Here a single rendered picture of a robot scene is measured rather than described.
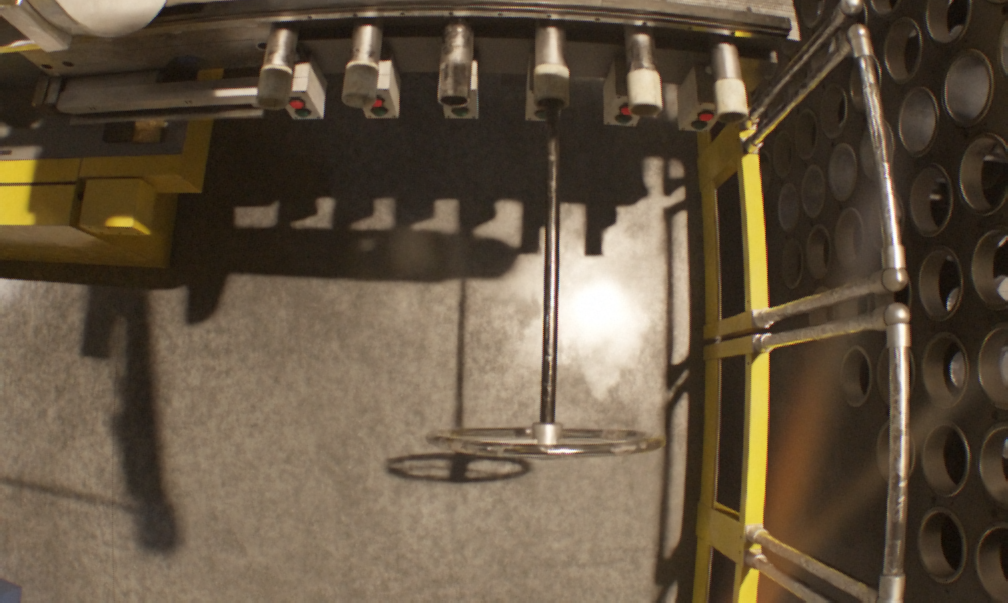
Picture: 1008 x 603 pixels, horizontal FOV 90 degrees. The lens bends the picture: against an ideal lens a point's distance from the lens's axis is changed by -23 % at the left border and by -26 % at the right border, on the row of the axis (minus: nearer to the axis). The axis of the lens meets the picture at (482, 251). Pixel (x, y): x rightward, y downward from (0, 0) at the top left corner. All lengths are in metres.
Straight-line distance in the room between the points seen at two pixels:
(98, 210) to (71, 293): 0.79
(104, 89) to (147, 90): 0.14
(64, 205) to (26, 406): 1.00
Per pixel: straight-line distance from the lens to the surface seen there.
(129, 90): 1.65
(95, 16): 0.79
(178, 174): 1.59
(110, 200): 1.67
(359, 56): 1.20
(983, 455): 2.16
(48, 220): 1.78
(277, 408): 2.02
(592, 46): 1.30
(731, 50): 1.27
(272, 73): 1.23
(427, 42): 1.30
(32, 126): 1.93
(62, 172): 1.80
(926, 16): 2.45
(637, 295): 1.98
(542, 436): 1.03
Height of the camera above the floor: 1.91
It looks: 78 degrees down
